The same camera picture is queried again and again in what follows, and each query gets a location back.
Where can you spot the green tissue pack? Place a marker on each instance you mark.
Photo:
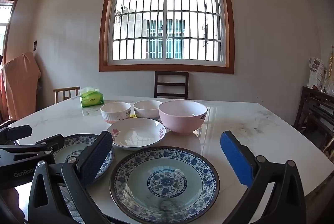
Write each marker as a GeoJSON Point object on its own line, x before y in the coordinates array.
{"type": "Point", "coordinates": [91, 101]}

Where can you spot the black wall plate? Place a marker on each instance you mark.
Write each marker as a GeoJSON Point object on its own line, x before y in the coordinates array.
{"type": "Point", "coordinates": [35, 45]}

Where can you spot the gold ornament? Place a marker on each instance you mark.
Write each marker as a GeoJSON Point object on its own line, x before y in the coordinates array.
{"type": "Point", "coordinates": [331, 64]}

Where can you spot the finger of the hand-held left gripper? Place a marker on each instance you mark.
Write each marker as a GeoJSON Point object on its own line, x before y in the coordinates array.
{"type": "Point", "coordinates": [18, 132]}
{"type": "Point", "coordinates": [49, 144]}

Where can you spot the white bowl with blue base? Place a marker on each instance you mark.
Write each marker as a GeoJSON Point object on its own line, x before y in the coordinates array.
{"type": "Point", "coordinates": [146, 111]}

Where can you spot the pink bowl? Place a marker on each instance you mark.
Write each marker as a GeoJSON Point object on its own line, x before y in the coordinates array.
{"type": "Point", "coordinates": [180, 124]}

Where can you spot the newspaper bundle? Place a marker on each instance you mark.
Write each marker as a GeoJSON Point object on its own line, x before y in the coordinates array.
{"type": "Point", "coordinates": [315, 70]}

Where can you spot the dark wooden cabinet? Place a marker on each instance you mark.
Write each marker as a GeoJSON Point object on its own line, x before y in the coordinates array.
{"type": "Point", "coordinates": [313, 109]}

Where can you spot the dark wooden chair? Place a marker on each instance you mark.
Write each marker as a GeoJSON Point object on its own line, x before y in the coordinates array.
{"type": "Point", "coordinates": [171, 74]}

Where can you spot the blue patterned plate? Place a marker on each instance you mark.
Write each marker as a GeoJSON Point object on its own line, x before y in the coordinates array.
{"type": "Point", "coordinates": [69, 141]}
{"type": "Point", "coordinates": [167, 182]}

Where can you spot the white floral plate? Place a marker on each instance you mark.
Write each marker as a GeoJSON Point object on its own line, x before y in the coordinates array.
{"type": "Point", "coordinates": [135, 135]}

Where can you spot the white rabbit print bowl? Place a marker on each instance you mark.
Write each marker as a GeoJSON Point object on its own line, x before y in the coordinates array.
{"type": "Point", "coordinates": [114, 115]}

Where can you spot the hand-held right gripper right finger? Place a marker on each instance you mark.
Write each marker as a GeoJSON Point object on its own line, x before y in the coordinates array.
{"type": "Point", "coordinates": [236, 161]}

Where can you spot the large barred window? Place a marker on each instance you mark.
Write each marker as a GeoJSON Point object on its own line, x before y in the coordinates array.
{"type": "Point", "coordinates": [166, 31]}

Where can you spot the orange cloth covered object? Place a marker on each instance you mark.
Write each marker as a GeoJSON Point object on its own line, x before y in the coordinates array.
{"type": "Point", "coordinates": [21, 83]}

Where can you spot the narrow barred side window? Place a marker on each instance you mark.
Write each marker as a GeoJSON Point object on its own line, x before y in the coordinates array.
{"type": "Point", "coordinates": [6, 17]}

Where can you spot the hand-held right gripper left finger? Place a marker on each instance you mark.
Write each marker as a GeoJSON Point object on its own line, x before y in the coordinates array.
{"type": "Point", "coordinates": [96, 158]}

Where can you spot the light wooden chair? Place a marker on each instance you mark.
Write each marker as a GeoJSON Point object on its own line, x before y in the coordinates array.
{"type": "Point", "coordinates": [66, 88]}

